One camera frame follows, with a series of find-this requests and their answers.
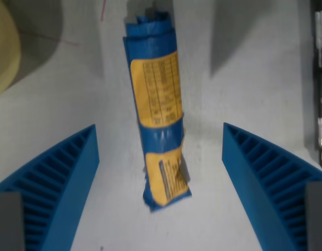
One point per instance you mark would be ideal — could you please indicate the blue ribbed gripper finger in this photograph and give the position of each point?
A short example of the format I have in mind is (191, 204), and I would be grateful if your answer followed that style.
(244, 177)
(72, 177)

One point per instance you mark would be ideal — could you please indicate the blue bag with yellow label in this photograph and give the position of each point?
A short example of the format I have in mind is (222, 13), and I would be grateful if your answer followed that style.
(158, 99)

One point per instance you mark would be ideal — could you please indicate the yellow masking tape roll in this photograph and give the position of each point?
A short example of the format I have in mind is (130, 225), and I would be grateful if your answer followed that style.
(4, 47)

